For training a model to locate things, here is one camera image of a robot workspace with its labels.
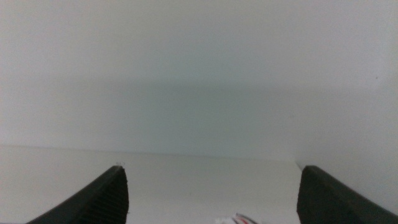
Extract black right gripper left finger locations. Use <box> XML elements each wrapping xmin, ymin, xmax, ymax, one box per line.
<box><xmin>25</xmin><ymin>165</ymin><xmax>130</xmax><ymax>224</ymax></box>

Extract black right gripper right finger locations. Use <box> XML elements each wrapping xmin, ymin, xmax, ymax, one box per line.
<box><xmin>296</xmin><ymin>165</ymin><xmax>398</xmax><ymax>224</ymax></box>

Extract red and white wires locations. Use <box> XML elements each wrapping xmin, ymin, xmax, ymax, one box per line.
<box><xmin>215</xmin><ymin>213</ymin><xmax>259</xmax><ymax>224</ymax></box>

